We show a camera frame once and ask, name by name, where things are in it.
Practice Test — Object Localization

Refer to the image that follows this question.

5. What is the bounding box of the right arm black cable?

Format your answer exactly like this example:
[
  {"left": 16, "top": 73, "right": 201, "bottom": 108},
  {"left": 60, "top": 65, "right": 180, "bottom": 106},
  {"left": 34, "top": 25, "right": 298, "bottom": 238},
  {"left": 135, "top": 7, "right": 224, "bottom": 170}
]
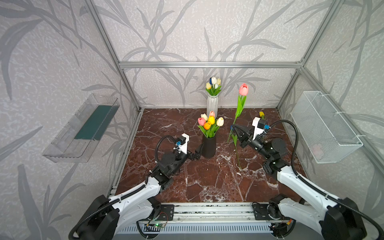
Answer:
[{"left": 268, "top": 119, "right": 384, "bottom": 240}]

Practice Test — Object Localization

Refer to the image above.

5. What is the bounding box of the black cylindrical vase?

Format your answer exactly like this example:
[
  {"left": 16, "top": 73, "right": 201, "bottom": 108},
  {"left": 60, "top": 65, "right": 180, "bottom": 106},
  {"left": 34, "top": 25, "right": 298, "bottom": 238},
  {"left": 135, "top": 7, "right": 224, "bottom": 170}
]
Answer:
[{"left": 201, "top": 136, "right": 217, "bottom": 159}]

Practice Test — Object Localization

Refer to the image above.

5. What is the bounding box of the small yellow tulip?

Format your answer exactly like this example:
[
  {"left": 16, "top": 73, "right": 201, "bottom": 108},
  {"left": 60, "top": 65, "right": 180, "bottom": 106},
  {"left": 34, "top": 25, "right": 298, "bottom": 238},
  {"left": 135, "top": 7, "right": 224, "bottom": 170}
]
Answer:
[{"left": 259, "top": 112, "right": 265, "bottom": 120}]

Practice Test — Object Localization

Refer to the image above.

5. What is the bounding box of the white wire mesh basket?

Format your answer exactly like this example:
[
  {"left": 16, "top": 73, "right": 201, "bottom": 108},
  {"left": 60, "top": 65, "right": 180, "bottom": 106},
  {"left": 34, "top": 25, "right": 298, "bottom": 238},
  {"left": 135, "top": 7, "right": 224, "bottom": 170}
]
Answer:
[{"left": 291, "top": 91, "right": 364, "bottom": 164}]

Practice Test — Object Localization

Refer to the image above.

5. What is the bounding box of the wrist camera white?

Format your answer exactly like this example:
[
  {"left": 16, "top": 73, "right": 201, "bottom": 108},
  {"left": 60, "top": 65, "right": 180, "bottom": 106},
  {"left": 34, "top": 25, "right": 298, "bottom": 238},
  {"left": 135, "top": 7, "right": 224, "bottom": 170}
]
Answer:
[
  {"left": 252, "top": 117, "right": 269, "bottom": 140},
  {"left": 174, "top": 134, "right": 190, "bottom": 154}
]

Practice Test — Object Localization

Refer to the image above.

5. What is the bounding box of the green circuit board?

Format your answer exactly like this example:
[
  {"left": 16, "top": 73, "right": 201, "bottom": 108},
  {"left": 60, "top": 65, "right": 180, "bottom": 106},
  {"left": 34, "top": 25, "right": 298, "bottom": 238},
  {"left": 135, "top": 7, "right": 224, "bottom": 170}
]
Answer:
[{"left": 146, "top": 222, "right": 167, "bottom": 231}]

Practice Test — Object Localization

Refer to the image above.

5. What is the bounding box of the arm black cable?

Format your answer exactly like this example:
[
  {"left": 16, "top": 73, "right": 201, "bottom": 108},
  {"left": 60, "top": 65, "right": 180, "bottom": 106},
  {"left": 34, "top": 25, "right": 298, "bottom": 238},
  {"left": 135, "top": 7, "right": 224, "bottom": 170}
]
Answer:
[
  {"left": 68, "top": 182, "right": 148, "bottom": 240},
  {"left": 268, "top": 119, "right": 384, "bottom": 240}
]

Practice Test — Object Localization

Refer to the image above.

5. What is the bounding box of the white ribbed ceramic vase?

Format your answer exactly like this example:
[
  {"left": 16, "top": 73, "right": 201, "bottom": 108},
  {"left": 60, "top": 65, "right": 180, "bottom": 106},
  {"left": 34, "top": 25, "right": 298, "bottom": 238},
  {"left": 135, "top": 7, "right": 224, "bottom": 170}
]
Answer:
[{"left": 207, "top": 95, "right": 219, "bottom": 116}]

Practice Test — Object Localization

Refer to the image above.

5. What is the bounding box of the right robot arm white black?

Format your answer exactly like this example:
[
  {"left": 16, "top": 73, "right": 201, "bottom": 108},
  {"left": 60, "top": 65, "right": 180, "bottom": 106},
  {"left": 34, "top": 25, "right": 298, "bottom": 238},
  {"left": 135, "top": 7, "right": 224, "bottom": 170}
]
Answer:
[{"left": 232, "top": 125, "right": 367, "bottom": 240}]

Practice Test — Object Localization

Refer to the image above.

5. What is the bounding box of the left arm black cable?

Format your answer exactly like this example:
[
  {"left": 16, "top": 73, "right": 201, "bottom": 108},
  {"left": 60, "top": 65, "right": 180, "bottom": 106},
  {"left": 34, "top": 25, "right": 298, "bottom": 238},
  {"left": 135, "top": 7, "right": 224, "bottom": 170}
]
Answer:
[{"left": 68, "top": 182, "right": 148, "bottom": 240}]

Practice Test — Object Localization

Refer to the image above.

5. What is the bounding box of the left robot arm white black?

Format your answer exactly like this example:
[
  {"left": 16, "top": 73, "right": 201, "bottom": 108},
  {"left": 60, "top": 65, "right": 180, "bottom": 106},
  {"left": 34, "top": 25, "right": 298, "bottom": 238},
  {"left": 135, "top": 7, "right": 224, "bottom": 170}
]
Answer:
[{"left": 68, "top": 142, "right": 203, "bottom": 240}]

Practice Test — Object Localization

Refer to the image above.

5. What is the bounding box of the orange pink tulip bundle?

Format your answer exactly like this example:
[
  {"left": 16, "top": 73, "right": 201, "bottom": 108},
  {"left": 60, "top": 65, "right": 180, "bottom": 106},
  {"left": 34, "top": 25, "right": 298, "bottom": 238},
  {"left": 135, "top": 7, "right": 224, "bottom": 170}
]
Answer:
[{"left": 197, "top": 112, "right": 217, "bottom": 138}]

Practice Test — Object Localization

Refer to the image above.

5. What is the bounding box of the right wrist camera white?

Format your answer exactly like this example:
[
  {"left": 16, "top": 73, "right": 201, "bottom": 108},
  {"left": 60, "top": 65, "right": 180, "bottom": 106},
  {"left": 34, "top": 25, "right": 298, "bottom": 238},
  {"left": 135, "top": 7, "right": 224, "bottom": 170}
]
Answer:
[{"left": 252, "top": 117, "right": 269, "bottom": 140}]

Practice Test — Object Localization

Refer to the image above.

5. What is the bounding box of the bright yellow artificial tulip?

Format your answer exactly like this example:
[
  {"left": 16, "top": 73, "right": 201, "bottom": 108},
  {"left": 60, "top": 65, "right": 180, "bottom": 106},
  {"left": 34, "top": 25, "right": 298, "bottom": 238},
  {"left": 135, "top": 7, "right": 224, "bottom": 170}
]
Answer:
[{"left": 206, "top": 83, "right": 221, "bottom": 97}]

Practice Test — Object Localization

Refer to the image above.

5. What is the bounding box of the pink artificial tulip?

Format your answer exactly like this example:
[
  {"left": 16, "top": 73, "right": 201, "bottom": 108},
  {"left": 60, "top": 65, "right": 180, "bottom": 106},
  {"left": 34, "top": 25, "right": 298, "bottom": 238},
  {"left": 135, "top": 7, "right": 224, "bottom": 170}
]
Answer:
[{"left": 228, "top": 83, "right": 249, "bottom": 169}]

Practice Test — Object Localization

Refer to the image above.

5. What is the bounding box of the clear plastic wall tray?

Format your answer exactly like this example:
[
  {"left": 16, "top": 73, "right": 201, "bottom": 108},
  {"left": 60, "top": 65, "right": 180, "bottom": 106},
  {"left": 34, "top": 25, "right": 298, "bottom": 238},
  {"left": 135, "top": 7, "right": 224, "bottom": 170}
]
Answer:
[{"left": 43, "top": 94, "right": 120, "bottom": 163}]

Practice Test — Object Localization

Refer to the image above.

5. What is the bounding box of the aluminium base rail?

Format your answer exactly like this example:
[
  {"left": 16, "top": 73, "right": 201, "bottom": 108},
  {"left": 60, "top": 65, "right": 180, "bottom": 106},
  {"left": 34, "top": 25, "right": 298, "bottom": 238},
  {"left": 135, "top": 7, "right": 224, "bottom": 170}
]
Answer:
[{"left": 117, "top": 203, "right": 295, "bottom": 235}]

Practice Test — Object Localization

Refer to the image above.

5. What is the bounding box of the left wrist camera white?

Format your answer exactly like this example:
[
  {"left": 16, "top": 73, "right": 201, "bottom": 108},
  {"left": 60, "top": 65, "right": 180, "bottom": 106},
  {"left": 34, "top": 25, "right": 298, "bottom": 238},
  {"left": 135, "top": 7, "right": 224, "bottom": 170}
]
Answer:
[{"left": 174, "top": 134, "right": 190, "bottom": 154}]

